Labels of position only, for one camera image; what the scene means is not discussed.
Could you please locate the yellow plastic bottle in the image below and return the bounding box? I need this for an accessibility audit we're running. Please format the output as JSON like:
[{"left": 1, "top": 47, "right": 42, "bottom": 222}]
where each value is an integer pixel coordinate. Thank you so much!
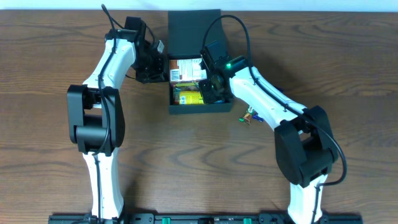
[{"left": 178, "top": 91, "right": 205, "bottom": 105}]

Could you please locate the brown chocolate box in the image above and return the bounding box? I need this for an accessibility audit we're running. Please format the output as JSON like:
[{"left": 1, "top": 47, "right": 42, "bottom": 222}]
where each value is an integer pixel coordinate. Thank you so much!
[{"left": 169, "top": 58, "right": 207, "bottom": 82}]

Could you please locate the yellow green snack box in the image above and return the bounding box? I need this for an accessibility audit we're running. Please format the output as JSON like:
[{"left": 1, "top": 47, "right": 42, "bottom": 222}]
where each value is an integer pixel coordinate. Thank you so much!
[{"left": 170, "top": 82, "right": 199, "bottom": 89}]

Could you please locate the black cardboard box with lid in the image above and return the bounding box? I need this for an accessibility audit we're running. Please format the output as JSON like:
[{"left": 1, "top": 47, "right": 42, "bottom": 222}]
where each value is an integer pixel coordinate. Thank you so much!
[{"left": 167, "top": 9, "right": 233, "bottom": 114}]

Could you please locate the green snack bag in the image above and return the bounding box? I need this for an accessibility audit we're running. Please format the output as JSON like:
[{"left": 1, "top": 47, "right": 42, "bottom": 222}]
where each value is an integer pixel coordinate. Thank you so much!
[{"left": 172, "top": 86, "right": 181, "bottom": 105}]

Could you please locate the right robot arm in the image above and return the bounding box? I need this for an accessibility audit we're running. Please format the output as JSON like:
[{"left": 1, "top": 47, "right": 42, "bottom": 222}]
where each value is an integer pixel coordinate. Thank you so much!
[{"left": 200, "top": 41, "right": 346, "bottom": 223}]

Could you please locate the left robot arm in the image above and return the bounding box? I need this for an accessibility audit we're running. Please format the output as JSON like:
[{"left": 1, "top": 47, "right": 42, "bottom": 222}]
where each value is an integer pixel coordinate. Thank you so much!
[{"left": 67, "top": 17, "right": 169, "bottom": 223}]

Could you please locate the red KitKat bar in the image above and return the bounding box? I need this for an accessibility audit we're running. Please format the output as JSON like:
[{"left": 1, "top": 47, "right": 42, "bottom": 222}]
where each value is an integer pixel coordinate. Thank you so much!
[{"left": 239, "top": 106, "right": 256, "bottom": 125}]

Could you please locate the blue Dairy Milk bar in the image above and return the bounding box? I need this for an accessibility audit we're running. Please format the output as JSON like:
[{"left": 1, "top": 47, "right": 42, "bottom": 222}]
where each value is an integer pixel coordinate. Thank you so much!
[{"left": 252, "top": 115, "right": 264, "bottom": 122}]

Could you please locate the left black cable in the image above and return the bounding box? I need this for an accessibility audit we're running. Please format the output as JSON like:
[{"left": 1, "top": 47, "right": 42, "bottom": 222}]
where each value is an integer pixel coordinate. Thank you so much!
[{"left": 95, "top": 3, "right": 156, "bottom": 223}]

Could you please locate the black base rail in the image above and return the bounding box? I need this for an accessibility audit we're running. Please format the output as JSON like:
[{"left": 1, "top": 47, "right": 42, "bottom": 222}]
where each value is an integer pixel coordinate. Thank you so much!
[{"left": 48, "top": 213, "right": 363, "bottom": 224}]

